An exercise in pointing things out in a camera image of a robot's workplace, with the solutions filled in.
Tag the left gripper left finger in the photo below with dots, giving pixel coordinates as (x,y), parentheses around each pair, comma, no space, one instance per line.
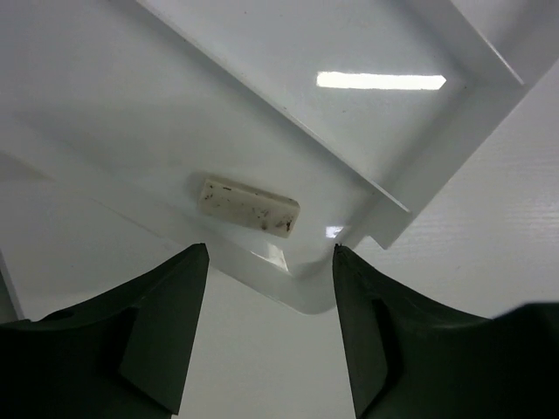
(122,354)

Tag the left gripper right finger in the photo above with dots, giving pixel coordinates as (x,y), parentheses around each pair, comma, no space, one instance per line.
(409,356)

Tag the white eraser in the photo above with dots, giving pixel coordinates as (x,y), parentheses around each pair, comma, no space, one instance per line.
(248,207)

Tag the white compartment tray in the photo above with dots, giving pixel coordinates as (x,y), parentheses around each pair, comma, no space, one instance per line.
(360,111)

